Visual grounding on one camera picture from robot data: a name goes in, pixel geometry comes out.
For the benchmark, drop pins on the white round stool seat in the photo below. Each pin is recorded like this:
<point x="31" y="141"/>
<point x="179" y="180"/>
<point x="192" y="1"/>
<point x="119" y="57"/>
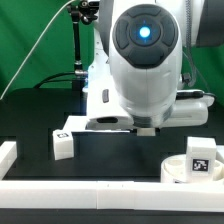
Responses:
<point x="173" y="170"/>

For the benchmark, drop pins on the white marker sheet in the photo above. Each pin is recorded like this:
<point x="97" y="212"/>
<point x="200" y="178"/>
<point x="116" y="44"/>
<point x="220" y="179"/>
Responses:
<point x="77" y="124"/>

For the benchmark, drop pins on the green backdrop curtain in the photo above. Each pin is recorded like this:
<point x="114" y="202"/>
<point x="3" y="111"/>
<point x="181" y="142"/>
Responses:
<point x="23" y="21"/>

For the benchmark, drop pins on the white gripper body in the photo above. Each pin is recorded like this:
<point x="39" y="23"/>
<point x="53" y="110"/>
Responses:
<point x="104" y="114"/>

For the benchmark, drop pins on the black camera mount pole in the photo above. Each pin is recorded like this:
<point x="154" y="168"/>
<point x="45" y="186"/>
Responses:
<point x="78" y="82"/>

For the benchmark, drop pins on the white front rail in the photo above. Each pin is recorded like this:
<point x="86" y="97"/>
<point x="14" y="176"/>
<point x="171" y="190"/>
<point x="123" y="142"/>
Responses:
<point x="111" y="195"/>

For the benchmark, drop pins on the black camera on mount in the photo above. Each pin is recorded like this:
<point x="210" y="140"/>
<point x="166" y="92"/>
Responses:
<point x="86" y="4"/>

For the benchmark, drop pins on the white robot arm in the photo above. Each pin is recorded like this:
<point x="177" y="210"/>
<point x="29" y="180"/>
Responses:
<point x="136" y="79"/>

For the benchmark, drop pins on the white left rail block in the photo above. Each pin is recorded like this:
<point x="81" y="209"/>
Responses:
<point x="8" y="155"/>

